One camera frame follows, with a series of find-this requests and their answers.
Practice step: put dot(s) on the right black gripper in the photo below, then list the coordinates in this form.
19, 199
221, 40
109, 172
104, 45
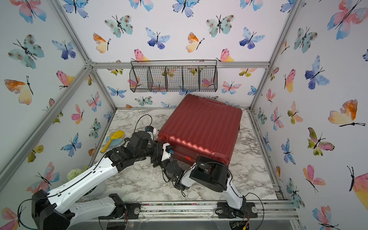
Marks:
160, 162

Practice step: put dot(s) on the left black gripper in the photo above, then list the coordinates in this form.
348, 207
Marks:
158, 150

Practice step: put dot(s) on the red hard-shell suitcase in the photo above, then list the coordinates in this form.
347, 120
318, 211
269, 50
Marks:
200, 126

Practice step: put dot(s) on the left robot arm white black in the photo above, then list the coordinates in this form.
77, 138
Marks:
44, 203

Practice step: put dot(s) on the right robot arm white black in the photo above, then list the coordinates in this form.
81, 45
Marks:
211, 174

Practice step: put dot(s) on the yellow toy shovel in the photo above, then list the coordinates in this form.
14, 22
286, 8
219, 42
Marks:
117, 135

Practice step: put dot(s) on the light blue toy piece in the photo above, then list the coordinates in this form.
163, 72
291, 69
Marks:
114, 143

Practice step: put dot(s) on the green white fuzzy ball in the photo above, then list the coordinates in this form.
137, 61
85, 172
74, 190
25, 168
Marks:
74, 173

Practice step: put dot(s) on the aluminium front mounting rail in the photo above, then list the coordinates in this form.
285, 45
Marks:
184, 211

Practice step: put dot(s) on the black wire wall basket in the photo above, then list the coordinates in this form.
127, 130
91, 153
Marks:
173, 76

